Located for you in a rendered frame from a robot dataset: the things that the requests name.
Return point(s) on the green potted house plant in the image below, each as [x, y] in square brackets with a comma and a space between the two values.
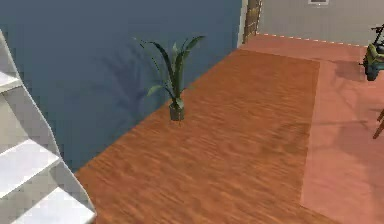
[175, 73]

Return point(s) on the brown wooden room door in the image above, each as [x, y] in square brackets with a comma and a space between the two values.
[252, 18]

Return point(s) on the green and black ride-on toy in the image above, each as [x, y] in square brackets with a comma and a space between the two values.
[373, 60]

